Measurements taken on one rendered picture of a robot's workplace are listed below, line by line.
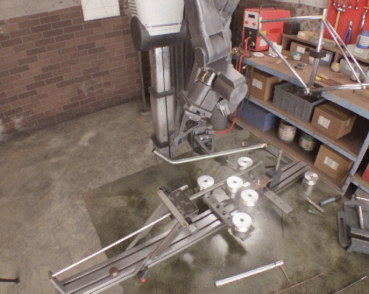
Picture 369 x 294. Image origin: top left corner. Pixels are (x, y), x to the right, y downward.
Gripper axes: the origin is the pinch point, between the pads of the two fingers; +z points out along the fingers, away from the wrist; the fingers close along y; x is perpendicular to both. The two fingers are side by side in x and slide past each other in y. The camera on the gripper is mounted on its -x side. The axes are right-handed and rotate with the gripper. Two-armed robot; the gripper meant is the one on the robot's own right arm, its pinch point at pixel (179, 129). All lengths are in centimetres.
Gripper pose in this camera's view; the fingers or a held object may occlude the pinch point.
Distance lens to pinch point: 69.0
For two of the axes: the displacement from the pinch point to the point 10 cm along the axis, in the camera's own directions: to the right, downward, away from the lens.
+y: -2.6, -5.7, 7.8
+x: -8.4, -2.6, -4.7
